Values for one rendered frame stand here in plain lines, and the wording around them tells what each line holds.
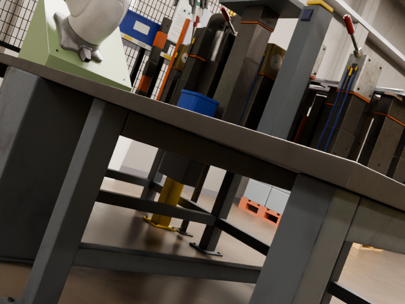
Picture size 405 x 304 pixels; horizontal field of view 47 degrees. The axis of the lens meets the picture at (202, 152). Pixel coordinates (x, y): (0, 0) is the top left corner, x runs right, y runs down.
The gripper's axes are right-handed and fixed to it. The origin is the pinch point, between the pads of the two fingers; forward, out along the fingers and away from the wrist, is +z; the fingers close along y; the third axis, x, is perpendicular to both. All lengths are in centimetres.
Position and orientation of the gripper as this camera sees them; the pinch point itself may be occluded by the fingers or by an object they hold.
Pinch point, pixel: (196, 15)
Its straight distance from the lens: 236.9
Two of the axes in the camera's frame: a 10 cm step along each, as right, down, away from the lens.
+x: -5.4, -2.3, 8.1
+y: 8.3, 0.2, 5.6
